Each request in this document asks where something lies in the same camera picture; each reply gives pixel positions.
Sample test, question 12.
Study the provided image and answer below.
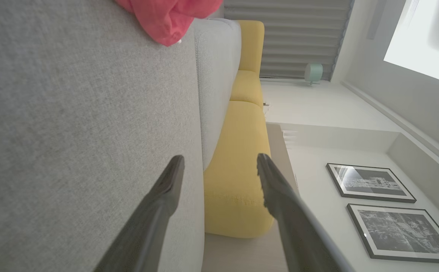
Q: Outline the black framed monochrome picture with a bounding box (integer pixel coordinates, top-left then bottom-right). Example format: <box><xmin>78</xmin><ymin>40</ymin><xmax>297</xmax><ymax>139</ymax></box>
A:
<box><xmin>326</xmin><ymin>163</ymin><xmax>417</xmax><ymax>204</ymax></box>
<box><xmin>347</xmin><ymin>204</ymin><xmax>439</xmax><ymax>264</ymax></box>

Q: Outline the large grey sofa seat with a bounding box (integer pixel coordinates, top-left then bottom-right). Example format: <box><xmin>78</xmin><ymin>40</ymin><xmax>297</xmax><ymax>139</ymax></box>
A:
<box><xmin>0</xmin><ymin>0</ymin><xmax>205</xmax><ymax>272</ymax></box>

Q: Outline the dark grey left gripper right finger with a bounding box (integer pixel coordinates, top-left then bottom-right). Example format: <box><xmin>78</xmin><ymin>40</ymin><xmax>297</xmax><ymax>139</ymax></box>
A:
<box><xmin>257</xmin><ymin>153</ymin><xmax>356</xmax><ymax>272</ymax></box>

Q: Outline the yellow cushion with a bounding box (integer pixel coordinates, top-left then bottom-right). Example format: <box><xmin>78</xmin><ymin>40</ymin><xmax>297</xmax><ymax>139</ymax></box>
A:
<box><xmin>203</xmin><ymin>20</ymin><xmax>275</xmax><ymax>239</ymax></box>

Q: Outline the bright white light panel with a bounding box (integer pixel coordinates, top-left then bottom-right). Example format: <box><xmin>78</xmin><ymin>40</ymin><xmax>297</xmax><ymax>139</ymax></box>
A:
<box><xmin>384</xmin><ymin>0</ymin><xmax>439</xmax><ymax>88</ymax></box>

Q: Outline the red basketball jersey white trim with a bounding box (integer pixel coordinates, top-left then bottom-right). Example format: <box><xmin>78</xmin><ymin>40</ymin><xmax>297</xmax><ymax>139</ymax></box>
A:
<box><xmin>114</xmin><ymin>0</ymin><xmax>223</xmax><ymax>47</ymax></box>

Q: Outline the mint green round fan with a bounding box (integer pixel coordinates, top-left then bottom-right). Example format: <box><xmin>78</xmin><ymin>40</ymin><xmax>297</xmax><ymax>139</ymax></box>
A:
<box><xmin>304</xmin><ymin>63</ymin><xmax>323</xmax><ymax>86</ymax></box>

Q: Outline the grey sofa backrest cushion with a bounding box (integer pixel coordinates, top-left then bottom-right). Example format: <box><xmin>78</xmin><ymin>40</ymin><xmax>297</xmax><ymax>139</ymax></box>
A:
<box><xmin>194</xmin><ymin>18</ymin><xmax>242</xmax><ymax>170</ymax></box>

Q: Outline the grey window blind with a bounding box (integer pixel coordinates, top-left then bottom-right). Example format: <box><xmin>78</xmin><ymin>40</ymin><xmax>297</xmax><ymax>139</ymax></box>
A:
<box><xmin>223</xmin><ymin>0</ymin><xmax>356</xmax><ymax>81</ymax></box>

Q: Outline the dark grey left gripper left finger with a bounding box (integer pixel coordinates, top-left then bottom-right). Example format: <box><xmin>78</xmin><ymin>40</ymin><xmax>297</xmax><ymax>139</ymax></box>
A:
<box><xmin>94</xmin><ymin>155</ymin><xmax>185</xmax><ymax>272</ymax></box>

